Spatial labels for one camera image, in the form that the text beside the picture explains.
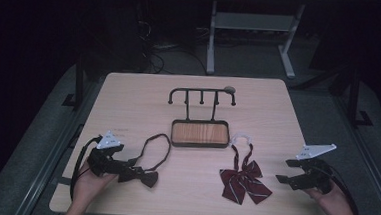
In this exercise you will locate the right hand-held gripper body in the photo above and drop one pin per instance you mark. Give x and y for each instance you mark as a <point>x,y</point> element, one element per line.
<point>312,176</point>

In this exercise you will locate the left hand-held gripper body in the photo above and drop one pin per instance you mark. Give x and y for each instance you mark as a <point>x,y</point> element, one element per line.
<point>103,160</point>

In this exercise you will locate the dark brown bow tie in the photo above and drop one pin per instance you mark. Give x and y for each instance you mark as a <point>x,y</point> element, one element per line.
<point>149,179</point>

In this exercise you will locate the striped dark red bow tie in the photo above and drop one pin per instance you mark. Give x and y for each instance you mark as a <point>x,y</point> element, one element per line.
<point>240,181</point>

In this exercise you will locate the black rack with wooden tray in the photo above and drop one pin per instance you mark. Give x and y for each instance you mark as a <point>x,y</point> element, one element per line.
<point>199,134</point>

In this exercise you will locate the person's left hand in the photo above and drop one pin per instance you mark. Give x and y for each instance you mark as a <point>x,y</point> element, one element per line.
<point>86,189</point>

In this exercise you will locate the person's right hand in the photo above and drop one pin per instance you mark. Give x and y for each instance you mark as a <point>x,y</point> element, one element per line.
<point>334,204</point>

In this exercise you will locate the black metal stand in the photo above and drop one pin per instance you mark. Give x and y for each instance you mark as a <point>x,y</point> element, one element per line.
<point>354,97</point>
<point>79,80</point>

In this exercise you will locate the grey round disc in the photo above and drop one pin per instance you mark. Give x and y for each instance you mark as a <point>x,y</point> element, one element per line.
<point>229,89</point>

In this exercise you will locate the white desk frame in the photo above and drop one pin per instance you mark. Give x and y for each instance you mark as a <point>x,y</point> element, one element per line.
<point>254,22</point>

